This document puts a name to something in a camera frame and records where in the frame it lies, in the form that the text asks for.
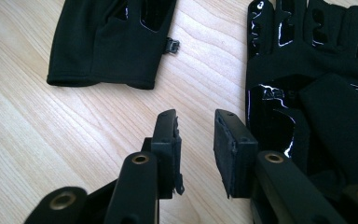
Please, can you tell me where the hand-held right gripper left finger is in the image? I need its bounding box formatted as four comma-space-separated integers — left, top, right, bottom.
150, 108, 186, 200

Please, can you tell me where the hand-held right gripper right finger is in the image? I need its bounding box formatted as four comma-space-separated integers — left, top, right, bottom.
213, 108, 259, 199

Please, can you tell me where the black glove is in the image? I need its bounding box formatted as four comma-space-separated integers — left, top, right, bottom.
46, 0, 181, 91
245, 0, 358, 200

